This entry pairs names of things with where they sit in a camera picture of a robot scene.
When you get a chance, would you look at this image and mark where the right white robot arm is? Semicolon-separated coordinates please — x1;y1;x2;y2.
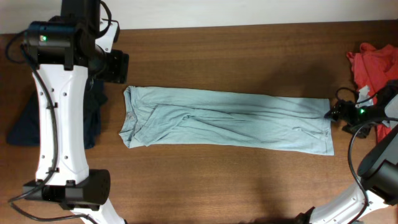
293;80;397;224

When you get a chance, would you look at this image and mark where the folded dark navy garment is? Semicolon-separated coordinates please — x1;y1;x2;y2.
6;80;108;149

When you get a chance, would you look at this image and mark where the light blue t-shirt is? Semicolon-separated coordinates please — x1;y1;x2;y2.
119;86;334;156

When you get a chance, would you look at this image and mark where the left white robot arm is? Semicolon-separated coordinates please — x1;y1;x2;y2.
22;15;128;223

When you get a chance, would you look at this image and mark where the red garment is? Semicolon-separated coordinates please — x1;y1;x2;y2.
346;42;398;144

